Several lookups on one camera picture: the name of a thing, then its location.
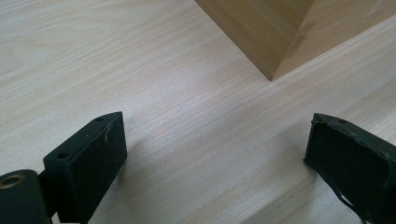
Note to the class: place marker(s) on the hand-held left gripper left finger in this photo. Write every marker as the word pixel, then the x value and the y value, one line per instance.
pixel 84 165

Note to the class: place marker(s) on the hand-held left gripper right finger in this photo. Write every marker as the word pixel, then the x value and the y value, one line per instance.
pixel 351 161

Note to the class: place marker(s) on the light wooden box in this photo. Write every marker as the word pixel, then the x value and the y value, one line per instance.
pixel 280 34

